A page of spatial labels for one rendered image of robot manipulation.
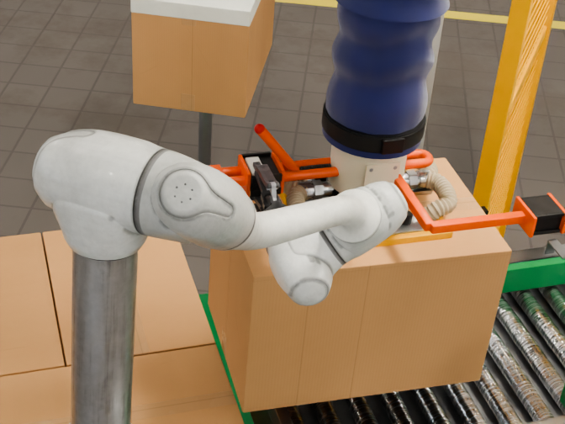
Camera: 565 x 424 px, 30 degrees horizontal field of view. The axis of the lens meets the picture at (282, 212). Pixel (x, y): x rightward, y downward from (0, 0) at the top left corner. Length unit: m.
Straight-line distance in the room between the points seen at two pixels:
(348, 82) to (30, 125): 2.85
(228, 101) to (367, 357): 1.45
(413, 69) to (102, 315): 0.88
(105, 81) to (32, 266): 2.23
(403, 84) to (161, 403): 1.03
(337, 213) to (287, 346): 0.59
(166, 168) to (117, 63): 3.93
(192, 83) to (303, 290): 1.78
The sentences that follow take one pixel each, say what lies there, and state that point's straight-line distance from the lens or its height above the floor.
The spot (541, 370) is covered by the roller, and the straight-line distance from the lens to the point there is 2.94.
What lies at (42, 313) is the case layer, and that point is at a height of 0.54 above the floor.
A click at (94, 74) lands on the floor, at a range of 5.29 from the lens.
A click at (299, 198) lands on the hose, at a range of 2.32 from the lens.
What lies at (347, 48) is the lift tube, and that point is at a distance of 2.18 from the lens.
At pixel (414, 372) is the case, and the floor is 0.73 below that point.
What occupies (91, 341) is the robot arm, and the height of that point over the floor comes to 1.33.
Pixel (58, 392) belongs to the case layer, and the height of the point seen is 0.54.
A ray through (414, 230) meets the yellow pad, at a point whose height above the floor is 1.09.
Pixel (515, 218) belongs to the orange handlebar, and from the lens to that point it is 2.28.
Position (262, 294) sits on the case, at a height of 1.03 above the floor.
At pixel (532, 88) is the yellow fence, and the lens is 3.78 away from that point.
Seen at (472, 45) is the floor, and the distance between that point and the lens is 5.87.
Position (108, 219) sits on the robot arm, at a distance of 1.54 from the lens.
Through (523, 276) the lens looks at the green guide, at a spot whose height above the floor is 0.61.
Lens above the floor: 2.45
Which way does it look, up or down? 35 degrees down
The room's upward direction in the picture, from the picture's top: 4 degrees clockwise
